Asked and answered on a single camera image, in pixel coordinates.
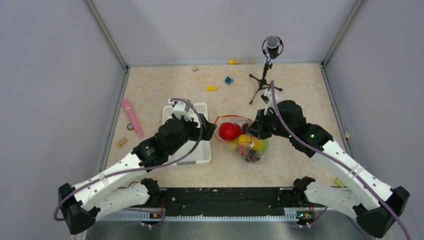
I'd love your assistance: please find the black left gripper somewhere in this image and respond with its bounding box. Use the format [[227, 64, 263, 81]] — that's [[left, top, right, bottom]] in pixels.
[[168, 113, 217, 156]]

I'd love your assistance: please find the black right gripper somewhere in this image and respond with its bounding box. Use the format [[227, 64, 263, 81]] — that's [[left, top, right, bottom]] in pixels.
[[246, 107, 294, 140]]

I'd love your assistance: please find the yellow corn cob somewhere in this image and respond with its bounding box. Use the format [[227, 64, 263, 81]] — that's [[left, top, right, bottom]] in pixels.
[[236, 134, 253, 145]]

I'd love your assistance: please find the clear orange-zip bag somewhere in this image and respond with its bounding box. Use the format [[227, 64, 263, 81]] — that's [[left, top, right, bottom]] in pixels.
[[213, 114, 269, 163]]

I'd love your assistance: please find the red tomato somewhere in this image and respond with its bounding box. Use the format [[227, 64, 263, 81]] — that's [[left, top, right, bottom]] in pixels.
[[218, 122, 237, 142]]

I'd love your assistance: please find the dark red grape bunch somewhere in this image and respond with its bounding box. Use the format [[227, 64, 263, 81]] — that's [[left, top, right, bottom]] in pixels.
[[235, 145, 262, 163]]

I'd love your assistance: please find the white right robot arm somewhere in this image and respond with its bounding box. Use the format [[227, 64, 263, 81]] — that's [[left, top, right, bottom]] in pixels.
[[247, 97, 411, 239]]

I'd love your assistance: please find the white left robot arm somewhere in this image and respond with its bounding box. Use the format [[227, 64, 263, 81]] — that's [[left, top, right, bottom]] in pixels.
[[58, 113, 217, 235]]

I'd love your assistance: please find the white perforated plastic basket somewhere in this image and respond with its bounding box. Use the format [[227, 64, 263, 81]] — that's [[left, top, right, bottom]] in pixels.
[[167, 102, 212, 167]]

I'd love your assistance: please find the yellow rectangular block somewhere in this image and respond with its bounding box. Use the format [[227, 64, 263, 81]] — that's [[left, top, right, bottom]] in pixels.
[[206, 86, 217, 92]]

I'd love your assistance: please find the blue square block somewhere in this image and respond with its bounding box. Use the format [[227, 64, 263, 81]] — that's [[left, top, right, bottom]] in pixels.
[[224, 76, 234, 85]]

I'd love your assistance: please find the wooden block near left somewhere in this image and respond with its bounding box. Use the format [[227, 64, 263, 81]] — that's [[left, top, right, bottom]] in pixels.
[[116, 137, 128, 148]]

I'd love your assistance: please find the pink cylindrical toy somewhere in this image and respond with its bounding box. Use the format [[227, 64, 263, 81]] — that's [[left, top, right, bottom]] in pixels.
[[121, 98, 143, 138]]

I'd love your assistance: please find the yellow and tan cylinder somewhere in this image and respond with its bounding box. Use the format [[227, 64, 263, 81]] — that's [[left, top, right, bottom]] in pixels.
[[228, 59, 243, 65]]

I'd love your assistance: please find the black microphone tripod stand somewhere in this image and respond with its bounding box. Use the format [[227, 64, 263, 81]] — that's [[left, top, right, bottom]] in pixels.
[[249, 35, 284, 105]]

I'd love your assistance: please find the green block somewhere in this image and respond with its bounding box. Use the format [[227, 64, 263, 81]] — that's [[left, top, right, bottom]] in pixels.
[[336, 179, 345, 188]]

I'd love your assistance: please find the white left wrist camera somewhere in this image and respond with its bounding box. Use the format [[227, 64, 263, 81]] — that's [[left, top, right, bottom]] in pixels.
[[168, 98, 193, 122]]

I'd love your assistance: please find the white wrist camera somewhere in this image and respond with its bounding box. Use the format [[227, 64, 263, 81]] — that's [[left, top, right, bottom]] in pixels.
[[261, 89, 282, 116], [168, 98, 193, 122]]

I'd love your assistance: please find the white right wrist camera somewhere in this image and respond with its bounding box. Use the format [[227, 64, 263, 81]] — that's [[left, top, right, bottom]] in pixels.
[[261, 89, 282, 116]]

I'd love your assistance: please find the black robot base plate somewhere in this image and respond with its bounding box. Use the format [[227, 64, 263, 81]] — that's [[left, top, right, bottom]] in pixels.
[[129, 177, 327, 220]]

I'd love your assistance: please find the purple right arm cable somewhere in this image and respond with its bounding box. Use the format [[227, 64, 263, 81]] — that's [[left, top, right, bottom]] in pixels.
[[268, 80, 412, 240]]

